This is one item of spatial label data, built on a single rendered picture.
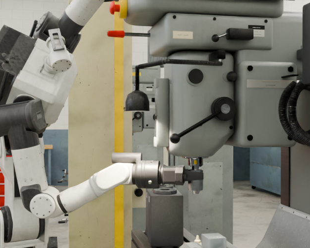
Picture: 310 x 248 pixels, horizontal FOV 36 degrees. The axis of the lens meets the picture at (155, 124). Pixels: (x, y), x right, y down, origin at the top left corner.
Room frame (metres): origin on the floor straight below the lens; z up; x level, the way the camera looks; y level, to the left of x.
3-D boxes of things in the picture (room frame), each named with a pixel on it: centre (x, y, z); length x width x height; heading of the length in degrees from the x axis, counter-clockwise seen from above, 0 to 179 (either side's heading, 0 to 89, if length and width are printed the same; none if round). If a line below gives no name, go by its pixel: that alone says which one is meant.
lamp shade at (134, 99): (1.43, 0.05, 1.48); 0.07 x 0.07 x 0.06
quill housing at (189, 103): (1.51, -0.13, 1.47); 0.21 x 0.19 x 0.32; 12
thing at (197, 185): (1.51, -0.13, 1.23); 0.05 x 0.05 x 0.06
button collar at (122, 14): (1.46, 0.10, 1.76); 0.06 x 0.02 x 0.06; 12
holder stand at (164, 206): (1.85, -0.03, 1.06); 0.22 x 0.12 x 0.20; 6
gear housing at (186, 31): (1.51, -0.17, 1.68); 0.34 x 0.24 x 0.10; 102
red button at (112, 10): (1.45, 0.12, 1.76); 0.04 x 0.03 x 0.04; 12
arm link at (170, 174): (1.52, -0.03, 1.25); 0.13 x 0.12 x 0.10; 173
